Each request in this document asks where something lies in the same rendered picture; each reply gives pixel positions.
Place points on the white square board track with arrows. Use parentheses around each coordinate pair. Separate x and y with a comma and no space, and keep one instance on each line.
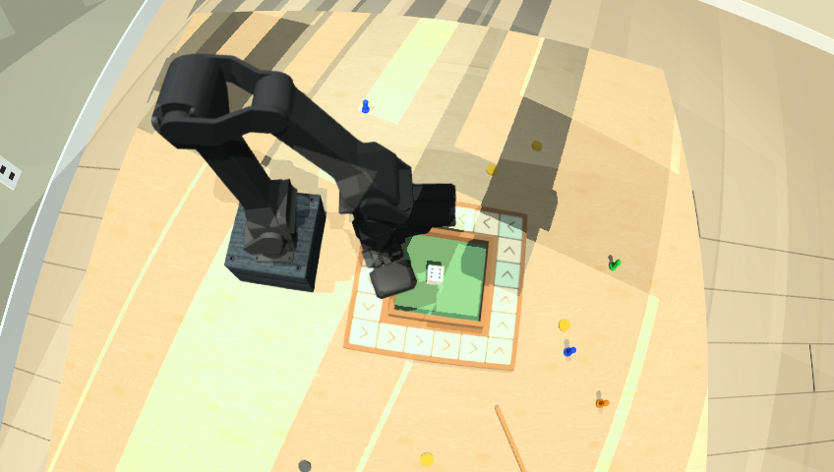
(385,318)

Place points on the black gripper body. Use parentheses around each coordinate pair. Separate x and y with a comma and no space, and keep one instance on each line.
(389,279)

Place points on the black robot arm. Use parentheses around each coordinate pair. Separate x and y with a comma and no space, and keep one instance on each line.
(192,112)

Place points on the white die with black pips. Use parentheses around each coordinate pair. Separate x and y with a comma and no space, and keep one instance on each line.
(435,275)

